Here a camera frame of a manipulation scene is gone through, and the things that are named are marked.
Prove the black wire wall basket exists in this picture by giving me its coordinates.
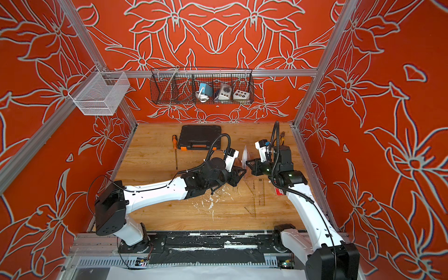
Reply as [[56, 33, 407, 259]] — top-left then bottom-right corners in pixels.
[[150, 66, 255, 105]]

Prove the clear plastic wall bin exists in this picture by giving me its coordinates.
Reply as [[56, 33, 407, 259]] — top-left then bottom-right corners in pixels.
[[68, 65, 130, 116]]

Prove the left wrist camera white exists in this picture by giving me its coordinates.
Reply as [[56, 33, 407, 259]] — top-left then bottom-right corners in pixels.
[[224, 148, 239, 172]]

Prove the blue white small box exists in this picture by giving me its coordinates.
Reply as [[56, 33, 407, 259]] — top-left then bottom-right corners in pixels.
[[198, 83, 213, 98]]

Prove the clear triangle ruler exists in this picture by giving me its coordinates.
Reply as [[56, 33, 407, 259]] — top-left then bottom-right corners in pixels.
[[242, 178, 256, 197]]

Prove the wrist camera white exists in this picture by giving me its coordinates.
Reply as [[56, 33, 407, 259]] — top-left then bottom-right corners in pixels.
[[255, 140, 271, 162], [224, 148, 239, 172]]

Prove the clear straight ruler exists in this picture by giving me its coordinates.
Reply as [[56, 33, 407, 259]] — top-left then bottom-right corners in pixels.
[[257, 178, 266, 207]]

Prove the red ruler set package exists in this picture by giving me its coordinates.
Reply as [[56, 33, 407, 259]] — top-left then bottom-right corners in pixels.
[[241, 145, 249, 169], [274, 187, 285, 196]]

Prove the orange handled screwdriver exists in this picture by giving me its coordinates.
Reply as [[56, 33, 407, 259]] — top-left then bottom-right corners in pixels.
[[172, 135, 178, 170]]

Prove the white timer device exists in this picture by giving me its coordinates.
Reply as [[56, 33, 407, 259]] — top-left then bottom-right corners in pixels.
[[214, 84, 232, 102]]

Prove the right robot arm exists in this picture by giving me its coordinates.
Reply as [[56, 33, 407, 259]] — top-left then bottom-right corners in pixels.
[[246, 122, 360, 280]]

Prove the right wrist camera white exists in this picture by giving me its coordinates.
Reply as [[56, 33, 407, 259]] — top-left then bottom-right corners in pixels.
[[255, 140, 271, 162]]

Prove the white dotted cube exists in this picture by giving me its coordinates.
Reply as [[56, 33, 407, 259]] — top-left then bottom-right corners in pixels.
[[233, 90, 250, 102]]

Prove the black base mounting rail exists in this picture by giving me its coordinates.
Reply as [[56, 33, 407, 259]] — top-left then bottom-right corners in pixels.
[[117, 231, 294, 268]]

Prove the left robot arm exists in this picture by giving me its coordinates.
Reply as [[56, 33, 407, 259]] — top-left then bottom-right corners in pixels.
[[94, 157, 247, 246]]

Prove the black orange tool case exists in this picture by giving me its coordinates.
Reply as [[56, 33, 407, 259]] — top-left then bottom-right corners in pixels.
[[177, 125, 222, 151]]

